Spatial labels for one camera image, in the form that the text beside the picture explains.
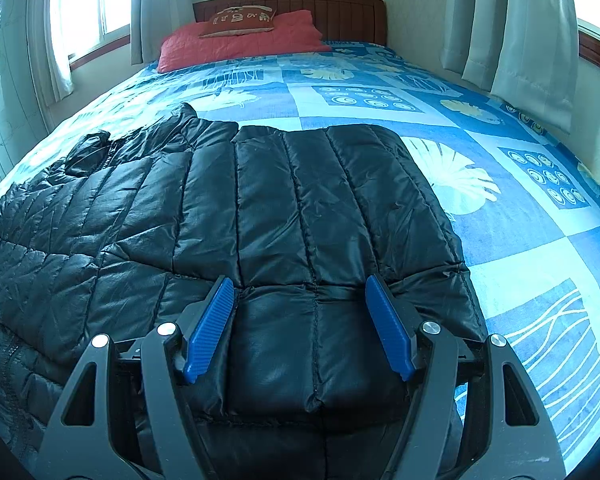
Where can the frosted glass wardrobe door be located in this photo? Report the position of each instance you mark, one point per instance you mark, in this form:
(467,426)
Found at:
(5,110)

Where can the brown wooden headboard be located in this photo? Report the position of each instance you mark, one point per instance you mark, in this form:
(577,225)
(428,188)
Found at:
(350,17)

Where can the blue patterned bed sheet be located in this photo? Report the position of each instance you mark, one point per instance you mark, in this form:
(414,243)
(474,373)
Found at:
(530,260)

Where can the black puffer jacket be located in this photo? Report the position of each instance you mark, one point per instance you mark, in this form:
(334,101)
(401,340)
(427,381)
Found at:
(280,210)

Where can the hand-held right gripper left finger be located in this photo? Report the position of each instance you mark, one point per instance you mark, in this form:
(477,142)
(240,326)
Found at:
(211,327)

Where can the red pillow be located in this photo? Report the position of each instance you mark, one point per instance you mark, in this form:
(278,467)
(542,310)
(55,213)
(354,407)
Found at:
(260,45)

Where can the white curtain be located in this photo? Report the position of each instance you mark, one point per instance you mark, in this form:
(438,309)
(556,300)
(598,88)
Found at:
(540,50)
(55,50)
(472,25)
(155,10)

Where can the brown printed cushion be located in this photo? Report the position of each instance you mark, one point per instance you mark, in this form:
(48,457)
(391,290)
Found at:
(237,22)

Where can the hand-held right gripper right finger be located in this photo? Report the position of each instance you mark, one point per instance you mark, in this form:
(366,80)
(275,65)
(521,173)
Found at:
(389,327)

